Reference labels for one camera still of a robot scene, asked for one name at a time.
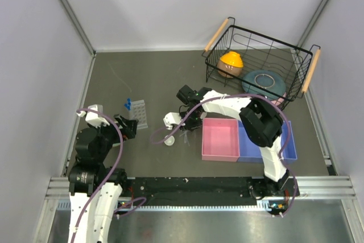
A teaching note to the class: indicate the black wire dish basket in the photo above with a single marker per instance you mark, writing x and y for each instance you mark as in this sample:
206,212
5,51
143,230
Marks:
258,51

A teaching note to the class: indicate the pink plate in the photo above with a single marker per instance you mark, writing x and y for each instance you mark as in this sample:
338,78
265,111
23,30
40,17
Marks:
278,102

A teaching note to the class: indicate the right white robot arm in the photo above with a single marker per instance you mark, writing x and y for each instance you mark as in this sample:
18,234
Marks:
262,120

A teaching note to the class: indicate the dark blue plate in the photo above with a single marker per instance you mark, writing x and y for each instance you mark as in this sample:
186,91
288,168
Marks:
264,82

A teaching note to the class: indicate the clear test tube rack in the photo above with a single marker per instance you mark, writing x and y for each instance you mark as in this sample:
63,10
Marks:
138,112

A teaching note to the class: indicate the orange and brown bowl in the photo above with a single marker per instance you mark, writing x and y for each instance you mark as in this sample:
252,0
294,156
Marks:
230,64

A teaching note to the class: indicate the pink plastic bin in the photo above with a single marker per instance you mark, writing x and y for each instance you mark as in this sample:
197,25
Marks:
220,139

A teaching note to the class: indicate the white crucible cup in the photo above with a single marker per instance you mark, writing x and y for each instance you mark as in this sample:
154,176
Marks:
170,141

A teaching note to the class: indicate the aluminium frame rail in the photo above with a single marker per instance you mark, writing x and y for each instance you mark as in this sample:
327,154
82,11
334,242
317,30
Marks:
303,187

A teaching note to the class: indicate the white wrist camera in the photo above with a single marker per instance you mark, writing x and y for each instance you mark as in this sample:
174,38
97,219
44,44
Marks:
94,119
171,120

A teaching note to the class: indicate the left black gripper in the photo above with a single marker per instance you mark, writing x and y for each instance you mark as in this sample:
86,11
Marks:
131,127

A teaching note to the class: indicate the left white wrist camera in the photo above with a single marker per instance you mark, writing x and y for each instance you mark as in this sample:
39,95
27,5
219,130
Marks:
94,119

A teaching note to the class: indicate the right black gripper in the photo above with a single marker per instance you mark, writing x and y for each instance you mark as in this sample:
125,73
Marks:
188,126

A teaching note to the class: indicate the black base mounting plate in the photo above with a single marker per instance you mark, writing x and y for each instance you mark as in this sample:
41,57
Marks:
199,191

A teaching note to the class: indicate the blue plastic bin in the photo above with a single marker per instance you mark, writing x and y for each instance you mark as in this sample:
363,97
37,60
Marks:
250,153

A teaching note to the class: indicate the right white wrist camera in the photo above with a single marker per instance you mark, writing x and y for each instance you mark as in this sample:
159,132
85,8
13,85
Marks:
171,120

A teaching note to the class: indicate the clear plastic pipette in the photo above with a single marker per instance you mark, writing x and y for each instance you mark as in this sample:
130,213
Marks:
185,137

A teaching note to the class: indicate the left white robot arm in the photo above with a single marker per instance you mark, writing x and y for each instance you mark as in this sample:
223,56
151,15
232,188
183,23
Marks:
94,189

